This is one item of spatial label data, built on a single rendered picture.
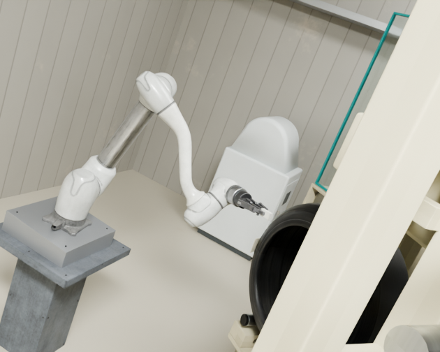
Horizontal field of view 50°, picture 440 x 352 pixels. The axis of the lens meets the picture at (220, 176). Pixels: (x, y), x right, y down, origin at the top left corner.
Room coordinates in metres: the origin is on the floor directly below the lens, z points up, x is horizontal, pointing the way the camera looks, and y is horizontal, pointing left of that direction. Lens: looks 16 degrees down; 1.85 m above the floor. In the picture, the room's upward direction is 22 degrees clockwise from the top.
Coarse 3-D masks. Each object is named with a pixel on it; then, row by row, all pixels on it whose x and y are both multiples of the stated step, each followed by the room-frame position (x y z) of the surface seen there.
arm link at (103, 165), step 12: (144, 108) 2.18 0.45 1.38; (132, 120) 2.18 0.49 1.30; (144, 120) 2.19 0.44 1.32; (120, 132) 2.19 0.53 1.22; (132, 132) 2.19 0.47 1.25; (108, 144) 2.20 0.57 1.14; (120, 144) 2.19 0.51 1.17; (96, 156) 2.23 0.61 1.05; (108, 156) 2.19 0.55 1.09; (120, 156) 2.21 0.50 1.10; (84, 168) 2.18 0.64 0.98; (96, 168) 2.17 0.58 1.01; (108, 168) 2.20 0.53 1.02; (108, 180) 2.20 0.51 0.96
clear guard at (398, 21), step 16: (400, 16) 2.48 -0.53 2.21; (384, 32) 2.51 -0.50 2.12; (400, 32) 2.44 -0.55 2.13; (384, 48) 2.48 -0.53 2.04; (384, 64) 2.44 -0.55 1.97; (368, 80) 2.49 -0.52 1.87; (368, 96) 2.45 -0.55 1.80; (352, 112) 2.49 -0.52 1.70; (336, 144) 2.50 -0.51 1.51; (320, 176) 2.51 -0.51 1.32
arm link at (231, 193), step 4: (232, 188) 2.01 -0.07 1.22; (236, 188) 2.00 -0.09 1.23; (240, 188) 2.01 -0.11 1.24; (228, 192) 2.00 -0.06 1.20; (232, 192) 1.99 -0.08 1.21; (236, 192) 1.98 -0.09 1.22; (228, 196) 1.99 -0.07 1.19; (232, 196) 1.97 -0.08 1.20; (228, 200) 2.00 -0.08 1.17; (232, 200) 1.97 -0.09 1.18; (232, 204) 1.99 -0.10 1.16
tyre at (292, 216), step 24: (288, 216) 1.56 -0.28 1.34; (312, 216) 1.48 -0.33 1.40; (264, 240) 1.61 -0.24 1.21; (288, 240) 1.75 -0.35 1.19; (264, 264) 1.69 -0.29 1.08; (288, 264) 1.76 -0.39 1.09; (264, 288) 1.66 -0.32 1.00; (384, 288) 1.31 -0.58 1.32; (264, 312) 1.51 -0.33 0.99; (384, 312) 1.29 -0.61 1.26; (360, 336) 1.24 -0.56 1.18
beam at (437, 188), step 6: (360, 114) 1.15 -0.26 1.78; (354, 120) 1.15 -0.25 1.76; (354, 126) 1.14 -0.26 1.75; (348, 132) 1.16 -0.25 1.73; (354, 132) 1.14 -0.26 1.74; (348, 138) 1.14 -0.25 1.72; (342, 144) 1.16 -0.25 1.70; (348, 144) 1.14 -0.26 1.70; (342, 150) 1.14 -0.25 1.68; (342, 156) 1.14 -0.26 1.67; (336, 162) 1.15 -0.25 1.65; (336, 168) 1.15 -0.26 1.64; (438, 174) 0.97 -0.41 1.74; (438, 180) 0.97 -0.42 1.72; (432, 186) 0.97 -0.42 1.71; (438, 186) 0.98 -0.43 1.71; (432, 192) 0.98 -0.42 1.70; (438, 192) 0.99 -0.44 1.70; (432, 198) 0.98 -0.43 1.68; (438, 198) 0.99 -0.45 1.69
